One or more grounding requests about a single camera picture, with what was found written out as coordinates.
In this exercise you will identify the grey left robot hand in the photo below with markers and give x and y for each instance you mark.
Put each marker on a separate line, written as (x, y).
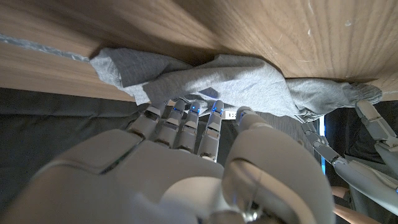
(367, 183)

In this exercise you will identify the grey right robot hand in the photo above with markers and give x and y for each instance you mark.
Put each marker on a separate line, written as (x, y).
(155, 180)

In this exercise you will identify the grey fabric shorts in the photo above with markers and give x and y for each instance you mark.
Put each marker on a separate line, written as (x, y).
(236, 84)

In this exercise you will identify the white power strip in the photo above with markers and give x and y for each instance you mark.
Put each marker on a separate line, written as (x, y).
(230, 114)

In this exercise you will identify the black backdrop curtain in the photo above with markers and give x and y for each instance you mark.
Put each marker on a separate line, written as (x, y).
(46, 124)

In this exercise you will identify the grey tape strip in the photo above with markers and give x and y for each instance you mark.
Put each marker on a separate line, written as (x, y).
(37, 46)

